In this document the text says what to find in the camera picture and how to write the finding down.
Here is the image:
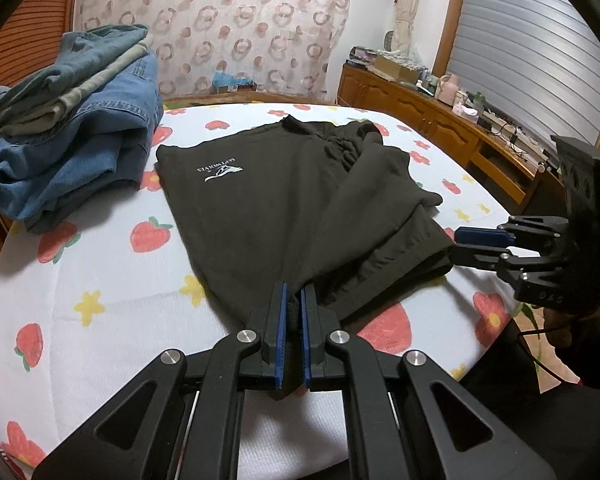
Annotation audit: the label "stack of dark boxes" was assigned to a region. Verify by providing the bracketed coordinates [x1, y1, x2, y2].
[349, 46, 382, 67]

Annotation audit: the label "grey folded pants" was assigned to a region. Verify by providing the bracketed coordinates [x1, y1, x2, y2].
[0, 42, 148, 138]

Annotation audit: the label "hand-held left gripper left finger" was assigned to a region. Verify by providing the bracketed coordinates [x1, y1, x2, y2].
[32, 280, 288, 480]

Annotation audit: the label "black pants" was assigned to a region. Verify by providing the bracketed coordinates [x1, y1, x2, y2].
[155, 114, 456, 333]

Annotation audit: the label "blue denim jeans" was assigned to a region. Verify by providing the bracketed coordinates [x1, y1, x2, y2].
[0, 50, 166, 235]

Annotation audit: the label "pink jug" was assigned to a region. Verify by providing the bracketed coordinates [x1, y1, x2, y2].
[437, 74, 462, 99]

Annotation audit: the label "faded teal denim jeans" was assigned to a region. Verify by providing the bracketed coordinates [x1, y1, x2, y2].
[0, 25, 153, 136]

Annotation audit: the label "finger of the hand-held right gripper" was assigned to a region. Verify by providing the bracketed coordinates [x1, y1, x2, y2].
[449, 246, 567, 282]
[454, 215, 574, 252]

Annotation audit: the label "circle print curtain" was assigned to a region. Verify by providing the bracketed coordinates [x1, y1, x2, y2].
[72, 0, 352, 103]

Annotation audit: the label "person's right hand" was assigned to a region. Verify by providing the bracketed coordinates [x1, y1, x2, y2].
[544, 307, 600, 350]

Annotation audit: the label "person's dark clothing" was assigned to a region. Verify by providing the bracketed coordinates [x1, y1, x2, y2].
[457, 310, 600, 480]

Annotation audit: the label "strawberry print bed sheet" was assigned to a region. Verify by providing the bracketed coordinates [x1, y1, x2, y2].
[0, 102, 526, 467]

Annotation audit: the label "grey window blind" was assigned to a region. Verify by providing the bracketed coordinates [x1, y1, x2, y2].
[447, 0, 600, 142]

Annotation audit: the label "wooden louvered wardrobe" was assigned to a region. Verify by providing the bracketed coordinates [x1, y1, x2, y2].
[0, 0, 88, 246]

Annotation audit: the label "cream lace curtain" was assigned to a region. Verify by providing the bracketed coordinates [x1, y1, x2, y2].
[394, 0, 468, 61]

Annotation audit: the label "thin black cable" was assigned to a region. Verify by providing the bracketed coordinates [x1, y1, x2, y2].
[517, 327, 587, 387]

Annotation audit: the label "floral blanket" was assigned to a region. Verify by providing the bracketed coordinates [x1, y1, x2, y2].
[512, 304, 548, 363]

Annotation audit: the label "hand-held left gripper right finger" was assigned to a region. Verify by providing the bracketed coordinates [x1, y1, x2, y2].
[300, 285, 556, 480]

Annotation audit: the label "flat cardboard box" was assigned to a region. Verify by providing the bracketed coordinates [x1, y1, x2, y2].
[372, 55, 421, 84]

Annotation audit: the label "blue plastic bag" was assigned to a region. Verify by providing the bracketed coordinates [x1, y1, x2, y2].
[211, 71, 256, 94]

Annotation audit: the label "wooden cabinet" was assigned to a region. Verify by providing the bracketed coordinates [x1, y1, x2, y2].
[337, 62, 561, 206]

